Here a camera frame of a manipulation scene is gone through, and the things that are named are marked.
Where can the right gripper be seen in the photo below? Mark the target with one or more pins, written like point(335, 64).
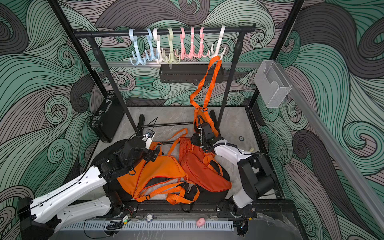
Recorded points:
point(194, 139)

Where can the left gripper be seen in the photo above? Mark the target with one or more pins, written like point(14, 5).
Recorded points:
point(149, 156)

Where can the red-orange drawstring bag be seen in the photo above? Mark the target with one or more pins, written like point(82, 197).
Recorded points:
point(202, 168)

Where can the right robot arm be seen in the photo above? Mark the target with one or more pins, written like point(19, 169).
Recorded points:
point(256, 174)

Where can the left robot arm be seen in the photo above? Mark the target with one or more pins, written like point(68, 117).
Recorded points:
point(41, 217)

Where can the pink hook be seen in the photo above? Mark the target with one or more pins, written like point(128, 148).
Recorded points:
point(201, 53)
point(183, 49)
point(192, 53)

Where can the pale green hook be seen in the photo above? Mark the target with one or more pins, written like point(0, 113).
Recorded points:
point(171, 57)

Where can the white hook rightmost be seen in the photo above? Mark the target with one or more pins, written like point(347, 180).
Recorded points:
point(214, 51)

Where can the white hook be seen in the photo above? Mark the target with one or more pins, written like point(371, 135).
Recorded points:
point(214, 51)
point(160, 53)

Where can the light blue hook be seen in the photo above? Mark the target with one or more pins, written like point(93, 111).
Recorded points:
point(136, 55)
point(151, 56)

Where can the light blue hook leftmost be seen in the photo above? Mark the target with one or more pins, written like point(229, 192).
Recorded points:
point(136, 55)

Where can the large orange backpack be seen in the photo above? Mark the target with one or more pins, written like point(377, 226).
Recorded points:
point(163, 177)

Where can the black round mat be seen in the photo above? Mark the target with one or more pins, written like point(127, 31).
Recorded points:
point(115, 186)

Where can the pink small object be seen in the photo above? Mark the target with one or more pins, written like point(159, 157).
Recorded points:
point(200, 222)

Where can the black clothes rack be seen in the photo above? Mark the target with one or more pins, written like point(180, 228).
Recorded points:
point(91, 37)

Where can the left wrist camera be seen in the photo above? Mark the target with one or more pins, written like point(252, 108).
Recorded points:
point(148, 136)

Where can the black case on wall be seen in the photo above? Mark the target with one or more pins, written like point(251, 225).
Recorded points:
point(107, 118)

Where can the black wall shelf tray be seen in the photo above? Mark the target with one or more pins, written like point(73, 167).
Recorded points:
point(191, 73)

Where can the white mesh wall basket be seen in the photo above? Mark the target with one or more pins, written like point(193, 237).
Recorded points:
point(272, 83)

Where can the white slotted cable duct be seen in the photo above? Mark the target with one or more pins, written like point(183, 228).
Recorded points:
point(160, 226)

